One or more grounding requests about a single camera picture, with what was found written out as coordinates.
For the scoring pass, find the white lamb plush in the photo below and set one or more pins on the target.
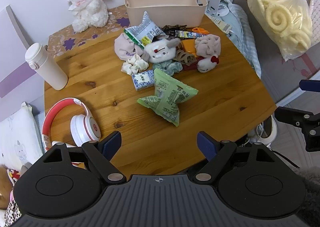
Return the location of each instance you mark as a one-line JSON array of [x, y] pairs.
[[85, 4]]

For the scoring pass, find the dark brown scrunchie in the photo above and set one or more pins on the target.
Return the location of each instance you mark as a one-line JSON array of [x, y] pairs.
[[172, 27]]

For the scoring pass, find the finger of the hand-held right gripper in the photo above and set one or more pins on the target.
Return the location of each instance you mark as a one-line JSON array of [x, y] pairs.
[[311, 85], [292, 117]]

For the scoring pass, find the white printed pillow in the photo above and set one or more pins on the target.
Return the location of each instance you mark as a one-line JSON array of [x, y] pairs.
[[15, 129]]

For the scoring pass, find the orange box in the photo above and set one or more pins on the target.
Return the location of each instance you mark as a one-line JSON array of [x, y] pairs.
[[187, 45]]

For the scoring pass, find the green scrunchie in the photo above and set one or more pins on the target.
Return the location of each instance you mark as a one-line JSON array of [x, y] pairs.
[[172, 67]]

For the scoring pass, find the white packet green edge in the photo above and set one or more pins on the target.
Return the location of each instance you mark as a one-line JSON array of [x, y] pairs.
[[133, 35]]

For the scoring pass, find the white thermos bottle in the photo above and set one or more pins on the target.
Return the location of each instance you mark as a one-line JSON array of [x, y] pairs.
[[47, 69]]

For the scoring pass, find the blue white tissue pack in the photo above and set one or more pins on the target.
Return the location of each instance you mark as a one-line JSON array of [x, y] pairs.
[[142, 79]]

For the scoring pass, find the dark snack pack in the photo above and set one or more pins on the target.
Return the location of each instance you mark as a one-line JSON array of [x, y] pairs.
[[185, 34]]

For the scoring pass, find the beige plastic storage basket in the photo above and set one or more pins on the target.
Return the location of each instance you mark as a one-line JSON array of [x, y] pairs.
[[165, 14]]

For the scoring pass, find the plastic bag of yellow rings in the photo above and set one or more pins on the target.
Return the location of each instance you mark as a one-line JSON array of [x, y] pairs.
[[277, 17]]

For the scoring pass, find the brown floral tablecloth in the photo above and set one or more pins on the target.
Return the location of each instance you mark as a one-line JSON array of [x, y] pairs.
[[75, 39]]

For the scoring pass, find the green snack packet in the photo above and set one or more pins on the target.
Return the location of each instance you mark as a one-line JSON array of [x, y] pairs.
[[170, 94]]

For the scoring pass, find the striped paper strip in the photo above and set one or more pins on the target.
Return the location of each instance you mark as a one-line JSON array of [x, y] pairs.
[[223, 25]]

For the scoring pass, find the red yellow plush toy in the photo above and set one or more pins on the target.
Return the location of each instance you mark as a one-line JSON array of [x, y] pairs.
[[12, 174]]

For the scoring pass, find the white red small plush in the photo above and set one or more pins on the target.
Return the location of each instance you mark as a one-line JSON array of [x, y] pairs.
[[206, 64]]

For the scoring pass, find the white small desk device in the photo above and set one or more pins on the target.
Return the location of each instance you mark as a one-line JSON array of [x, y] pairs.
[[215, 4]]

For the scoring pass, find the white bunny plush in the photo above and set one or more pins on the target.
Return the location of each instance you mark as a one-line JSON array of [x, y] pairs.
[[160, 52]]

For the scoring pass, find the white scrunchie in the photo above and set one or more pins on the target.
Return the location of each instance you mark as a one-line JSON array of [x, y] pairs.
[[135, 64]]

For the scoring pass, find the red flat item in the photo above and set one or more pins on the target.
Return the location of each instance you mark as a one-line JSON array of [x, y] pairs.
[[190, 67]]

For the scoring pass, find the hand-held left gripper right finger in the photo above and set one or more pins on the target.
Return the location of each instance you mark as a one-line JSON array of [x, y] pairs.
[[206, 145]]

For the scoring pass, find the light blue bedding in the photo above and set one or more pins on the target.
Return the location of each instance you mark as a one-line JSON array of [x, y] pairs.
[[243, 32]]

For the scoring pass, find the grey fuzzy cloth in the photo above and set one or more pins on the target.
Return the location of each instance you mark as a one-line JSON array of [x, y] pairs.
[[312, 184]]

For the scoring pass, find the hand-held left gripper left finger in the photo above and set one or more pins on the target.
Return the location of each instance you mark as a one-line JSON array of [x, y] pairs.
[[112, 143]]

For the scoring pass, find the leopard print cloth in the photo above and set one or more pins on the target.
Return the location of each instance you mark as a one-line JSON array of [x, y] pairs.
[[12, 212]]

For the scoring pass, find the red white headphones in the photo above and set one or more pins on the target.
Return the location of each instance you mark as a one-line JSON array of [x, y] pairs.
[[82, 127]]

